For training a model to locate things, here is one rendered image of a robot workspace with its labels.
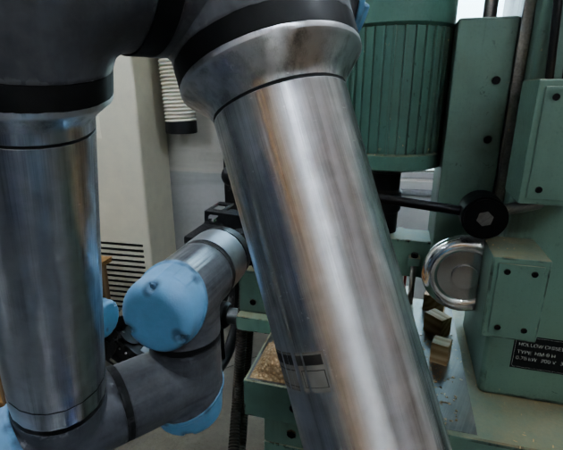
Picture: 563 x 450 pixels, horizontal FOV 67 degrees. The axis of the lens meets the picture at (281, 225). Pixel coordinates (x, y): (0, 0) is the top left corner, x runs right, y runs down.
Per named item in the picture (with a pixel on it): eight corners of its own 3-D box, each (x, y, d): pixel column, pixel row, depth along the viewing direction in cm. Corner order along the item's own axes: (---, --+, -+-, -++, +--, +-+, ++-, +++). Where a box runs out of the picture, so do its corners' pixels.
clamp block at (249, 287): (262, 280, 97) (261, 244, 94) (320, 287, 94) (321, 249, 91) (238, 312, 84) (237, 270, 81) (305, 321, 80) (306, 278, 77)
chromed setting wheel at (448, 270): (416, 300, 70) (424, 229, 66) (499, 310, 67) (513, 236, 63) (417, 309, 67) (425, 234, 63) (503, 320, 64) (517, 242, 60)
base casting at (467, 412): (314, 315, 114) (315, 284, 111) (556, 348, 99) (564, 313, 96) (262, 443, 73) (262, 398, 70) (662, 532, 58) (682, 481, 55)
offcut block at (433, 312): (449, 334, 89) (452, 316, 87) (440, 338, 87) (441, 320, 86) (432, 325, 92) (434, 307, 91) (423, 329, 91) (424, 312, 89)
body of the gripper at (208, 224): (221, 197, 64) (182, 221, 53) (276, 204, 62) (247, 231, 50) (221, 245, 66) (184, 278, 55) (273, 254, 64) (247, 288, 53)
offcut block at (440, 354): (449, 358, 81) (452, 339, 80) (446, 366, 78) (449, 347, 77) (432, 353, 83) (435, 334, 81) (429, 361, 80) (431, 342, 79)
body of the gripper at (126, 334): (144, 354, 98) (102, 324, 98) (158, 329, 94) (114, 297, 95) (123, 374, 91) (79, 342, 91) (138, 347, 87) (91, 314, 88)
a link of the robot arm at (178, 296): (120, 354, 41) (109, 274, 38) (176, 302, 51) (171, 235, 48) (194, 370, 39) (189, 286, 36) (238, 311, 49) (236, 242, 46)
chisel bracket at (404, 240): (354, 263, 86) (357, 224, 84) (426, 271, 83) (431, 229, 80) (349, 279, 80) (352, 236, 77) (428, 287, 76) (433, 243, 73)
